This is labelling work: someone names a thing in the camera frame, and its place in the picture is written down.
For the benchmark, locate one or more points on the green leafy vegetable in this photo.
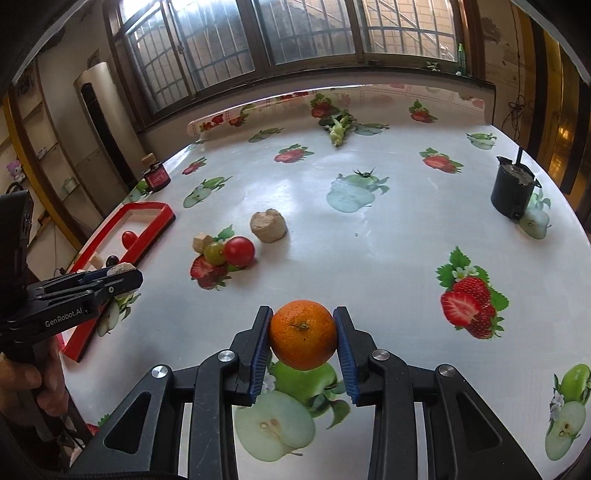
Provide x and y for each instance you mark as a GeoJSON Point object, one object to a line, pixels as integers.
{"type": "Point", "coordinates": [339, 125]}

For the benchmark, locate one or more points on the dark purple plum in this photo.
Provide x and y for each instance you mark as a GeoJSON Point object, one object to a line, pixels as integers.
{"type": "Point", "coordinates": [113, 261]}

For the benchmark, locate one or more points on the small beige bread cube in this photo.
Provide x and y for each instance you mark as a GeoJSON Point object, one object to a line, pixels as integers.
{"type": "Point", "coordinates": [202, 242]}

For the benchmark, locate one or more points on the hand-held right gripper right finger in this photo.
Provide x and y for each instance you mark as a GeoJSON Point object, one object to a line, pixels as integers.
{"type": "Point", "coordinates": [347, 355]}

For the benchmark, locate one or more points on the wall shelf unit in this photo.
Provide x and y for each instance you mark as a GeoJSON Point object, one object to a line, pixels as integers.
{"type": "Point", "coordinates": [51, 175]}

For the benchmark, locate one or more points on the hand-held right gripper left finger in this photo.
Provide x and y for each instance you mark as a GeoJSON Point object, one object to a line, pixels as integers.
{"type": "Point", "coordinates": [258, 350]}

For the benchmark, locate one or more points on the person's left hand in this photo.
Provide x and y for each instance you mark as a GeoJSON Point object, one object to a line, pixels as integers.
{"type": "Point", "coordinates": [18, 381]}

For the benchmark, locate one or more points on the small green plant sprig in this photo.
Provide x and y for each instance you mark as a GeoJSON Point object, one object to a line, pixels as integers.
{"type": "Point", "coordinates": [433, 66]}

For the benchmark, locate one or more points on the standing air conditioner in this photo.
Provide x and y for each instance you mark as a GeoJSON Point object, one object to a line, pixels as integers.
{"type": "Point", "coordinates": [106, 120]}

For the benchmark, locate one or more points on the black pot with stick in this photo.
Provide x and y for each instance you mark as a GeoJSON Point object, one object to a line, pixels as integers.
{"type": "Point", "coordinates": [512, 191]}

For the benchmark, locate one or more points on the green bottle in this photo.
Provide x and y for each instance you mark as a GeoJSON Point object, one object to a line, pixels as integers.
{"type": "Point", "coordinates": [461, 62]}

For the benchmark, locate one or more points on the round beige bread chunk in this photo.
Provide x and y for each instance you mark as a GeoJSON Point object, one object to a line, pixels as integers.
{"type": "Point", "coordinates": [268, 226]}
{"type": "Point", "coordinates": [95, 261]}

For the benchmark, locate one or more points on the red rimmed tray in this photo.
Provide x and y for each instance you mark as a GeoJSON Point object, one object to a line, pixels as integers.
{"type": "Point", "coordinates": [157, 226]}

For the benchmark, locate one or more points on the beige bread wedge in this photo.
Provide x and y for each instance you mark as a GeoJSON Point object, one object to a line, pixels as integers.
{"type": "Point", "coordinates": [121, 268]}

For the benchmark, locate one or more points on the red tomato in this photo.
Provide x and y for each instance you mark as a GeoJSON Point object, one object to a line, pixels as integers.
{"type": "Point", "coordinates": [239, 251]}
{"type": "Point", "coordinates": [129, 239]}

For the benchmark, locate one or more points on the red jar with cork lid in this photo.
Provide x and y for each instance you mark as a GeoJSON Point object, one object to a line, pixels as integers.
{"type": "Point", "coordinates": [156, 177]}

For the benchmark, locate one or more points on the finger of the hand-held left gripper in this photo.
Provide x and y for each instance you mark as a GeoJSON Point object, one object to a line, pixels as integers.
{"type": "Point", "coordinates": [69, 282]}
{"type": "Point", "coordinates": [120, 287]}

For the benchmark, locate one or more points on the purple plush toy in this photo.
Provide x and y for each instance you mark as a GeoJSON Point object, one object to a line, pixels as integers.
{"type": "Point", "coordinates": [14, 170]}

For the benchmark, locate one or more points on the orange mandarin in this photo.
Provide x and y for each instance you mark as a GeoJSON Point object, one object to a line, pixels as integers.
{"type": "Point", "coordinates": [302, 337]}

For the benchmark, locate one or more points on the fruit print tablecloth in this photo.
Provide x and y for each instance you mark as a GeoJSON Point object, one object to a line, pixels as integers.
{"type": "Point", "coordinates": [392, 258]}

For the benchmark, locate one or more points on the barred window with dark frame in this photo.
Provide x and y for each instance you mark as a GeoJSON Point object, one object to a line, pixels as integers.
{"type": "Point", "coordinates": [277, 41]}

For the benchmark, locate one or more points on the green grape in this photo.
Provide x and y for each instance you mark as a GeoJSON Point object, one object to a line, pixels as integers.
{"type": "Point", "coordinates": [214, 254]}

